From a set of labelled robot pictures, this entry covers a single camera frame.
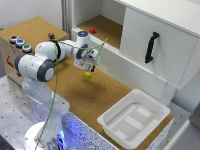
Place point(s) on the white sliding door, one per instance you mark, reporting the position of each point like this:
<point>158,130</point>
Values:
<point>166,46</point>

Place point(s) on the red button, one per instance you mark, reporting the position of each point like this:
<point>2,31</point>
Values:
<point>13,38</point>

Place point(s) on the white plastic box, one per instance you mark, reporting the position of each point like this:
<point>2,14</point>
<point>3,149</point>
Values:
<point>133,118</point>

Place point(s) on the green button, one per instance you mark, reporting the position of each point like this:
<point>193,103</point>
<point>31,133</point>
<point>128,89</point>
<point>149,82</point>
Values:
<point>26,48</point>

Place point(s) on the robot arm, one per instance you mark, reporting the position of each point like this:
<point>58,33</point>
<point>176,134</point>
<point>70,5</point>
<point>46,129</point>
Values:
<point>33,66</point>

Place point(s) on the blue button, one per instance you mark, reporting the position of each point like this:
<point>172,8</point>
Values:
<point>20,42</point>

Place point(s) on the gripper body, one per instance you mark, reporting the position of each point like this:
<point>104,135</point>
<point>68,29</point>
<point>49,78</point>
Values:
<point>85,60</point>

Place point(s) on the white cabinet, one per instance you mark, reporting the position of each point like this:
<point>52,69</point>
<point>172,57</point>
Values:
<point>156,20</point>

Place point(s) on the yellow block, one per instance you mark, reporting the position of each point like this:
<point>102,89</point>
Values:
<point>87,75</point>

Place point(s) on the purple block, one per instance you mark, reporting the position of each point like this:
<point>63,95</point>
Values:
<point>51,35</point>

